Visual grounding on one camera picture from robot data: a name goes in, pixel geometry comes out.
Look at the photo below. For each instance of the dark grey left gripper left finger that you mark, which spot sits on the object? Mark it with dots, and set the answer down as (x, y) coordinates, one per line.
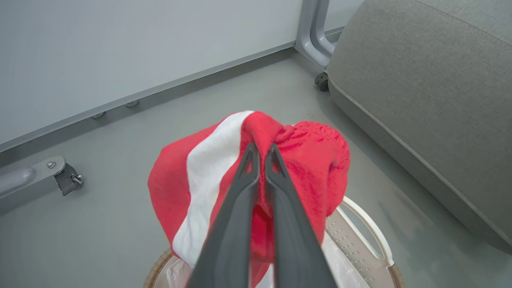
(228, 240)

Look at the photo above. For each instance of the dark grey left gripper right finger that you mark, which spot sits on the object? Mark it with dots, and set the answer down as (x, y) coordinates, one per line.
(296, 244)

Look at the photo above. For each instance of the red and white garment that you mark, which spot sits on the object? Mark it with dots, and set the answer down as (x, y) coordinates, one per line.
(316, 168)

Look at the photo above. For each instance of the cream laundry basket, woven rim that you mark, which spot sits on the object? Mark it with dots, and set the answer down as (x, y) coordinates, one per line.
(360, 248)

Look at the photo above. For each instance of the white translucent plastic bag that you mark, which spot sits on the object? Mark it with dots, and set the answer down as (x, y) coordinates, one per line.
(344, 268)

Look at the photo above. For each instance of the black caster wheel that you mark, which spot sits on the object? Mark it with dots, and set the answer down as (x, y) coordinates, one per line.
(321, 82)

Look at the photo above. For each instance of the small round metal levelling foot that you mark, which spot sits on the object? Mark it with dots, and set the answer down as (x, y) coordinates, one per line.
(98, 115)
(131, 103)

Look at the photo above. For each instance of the grey locking caster wheel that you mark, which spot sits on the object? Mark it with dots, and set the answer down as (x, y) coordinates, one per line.
(68, 180)

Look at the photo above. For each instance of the grey fabric sofa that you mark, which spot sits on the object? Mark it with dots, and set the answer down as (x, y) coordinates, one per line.
(420, 80)

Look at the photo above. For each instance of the grey metal partition foot bar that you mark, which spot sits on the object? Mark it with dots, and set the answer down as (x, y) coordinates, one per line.
(24, 176)

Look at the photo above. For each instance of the grey curved partition frame leg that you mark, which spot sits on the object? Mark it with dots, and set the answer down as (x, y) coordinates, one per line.
(316, 36)

